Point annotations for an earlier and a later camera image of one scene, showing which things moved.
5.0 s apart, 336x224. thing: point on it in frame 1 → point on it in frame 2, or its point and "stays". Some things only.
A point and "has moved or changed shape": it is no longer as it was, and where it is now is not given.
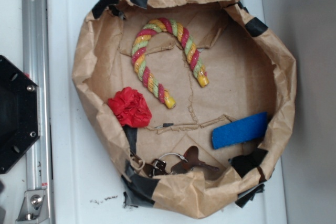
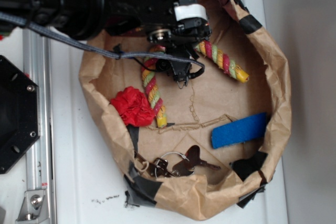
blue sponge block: [248, 129] stays
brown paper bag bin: [189, 96] stays
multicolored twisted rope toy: [189, 51] has moved or changed shape
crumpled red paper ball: [130, 108] stays
